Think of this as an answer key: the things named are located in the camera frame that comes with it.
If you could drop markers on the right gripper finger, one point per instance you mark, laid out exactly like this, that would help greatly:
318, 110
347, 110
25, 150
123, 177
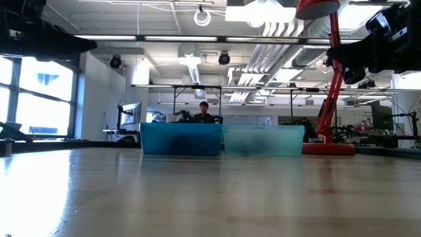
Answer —
355, 56

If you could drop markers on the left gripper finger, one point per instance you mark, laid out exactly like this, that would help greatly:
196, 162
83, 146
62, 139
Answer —
72, 42

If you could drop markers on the black background robot arm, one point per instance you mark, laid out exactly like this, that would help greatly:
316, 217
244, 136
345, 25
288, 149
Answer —
185, 116

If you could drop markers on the large window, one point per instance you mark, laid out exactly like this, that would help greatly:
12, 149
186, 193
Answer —
46, 82

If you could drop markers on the black round ceiling fixture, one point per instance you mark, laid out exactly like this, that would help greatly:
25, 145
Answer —
224, 58
115, 62

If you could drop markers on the dark computer monitor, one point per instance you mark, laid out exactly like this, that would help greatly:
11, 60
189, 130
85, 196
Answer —
381, 118

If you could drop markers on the red desk lamp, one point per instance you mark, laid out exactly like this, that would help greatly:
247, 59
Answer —
329, 148

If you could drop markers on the long ceiling light bar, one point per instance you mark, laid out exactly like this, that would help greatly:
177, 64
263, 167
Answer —
181, 39

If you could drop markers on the teal plastic bin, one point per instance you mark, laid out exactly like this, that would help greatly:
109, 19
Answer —
269, 141

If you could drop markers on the blue plastic bin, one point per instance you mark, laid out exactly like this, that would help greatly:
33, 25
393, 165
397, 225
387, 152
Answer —
164, 138

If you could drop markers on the person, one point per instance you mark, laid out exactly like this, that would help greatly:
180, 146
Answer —
204, 118

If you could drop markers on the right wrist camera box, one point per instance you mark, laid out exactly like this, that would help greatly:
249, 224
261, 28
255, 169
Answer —
378, 21

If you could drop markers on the silver ventilation duct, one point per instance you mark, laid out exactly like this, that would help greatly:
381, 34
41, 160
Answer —
306, 56

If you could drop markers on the black aluminium table frame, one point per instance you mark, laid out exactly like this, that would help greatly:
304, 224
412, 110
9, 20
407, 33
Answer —
49, 145

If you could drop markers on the black workbench frame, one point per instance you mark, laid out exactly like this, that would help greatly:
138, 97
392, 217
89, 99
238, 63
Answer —
197, 87

